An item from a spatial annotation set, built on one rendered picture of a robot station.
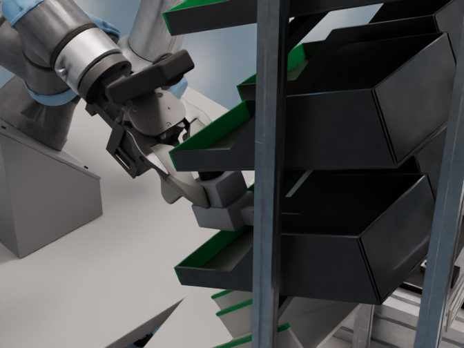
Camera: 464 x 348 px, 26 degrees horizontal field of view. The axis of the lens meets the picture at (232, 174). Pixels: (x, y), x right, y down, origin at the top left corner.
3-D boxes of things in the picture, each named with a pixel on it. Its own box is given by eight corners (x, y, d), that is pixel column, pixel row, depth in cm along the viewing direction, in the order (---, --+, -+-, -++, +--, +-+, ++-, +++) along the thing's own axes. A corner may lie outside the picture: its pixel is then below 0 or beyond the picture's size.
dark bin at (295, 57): (242, 104, 116) (221, 45, 114) (307, 60, 124) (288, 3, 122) (453, 88, 96) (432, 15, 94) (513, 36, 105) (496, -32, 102)
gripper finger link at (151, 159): (188, 175, 114) (150, 117, 117) (192, 166, 113) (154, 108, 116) (153, 188, 112) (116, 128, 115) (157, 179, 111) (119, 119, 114)
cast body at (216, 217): (198, 228, 117) (177, 174, 114) (224, 209, 119) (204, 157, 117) (247, 234, 110) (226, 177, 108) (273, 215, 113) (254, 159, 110)
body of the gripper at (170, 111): (181, 155, 123) (117, 88, 126) (199, 114, 116) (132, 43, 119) (135, 184, 119) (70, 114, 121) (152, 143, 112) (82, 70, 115)
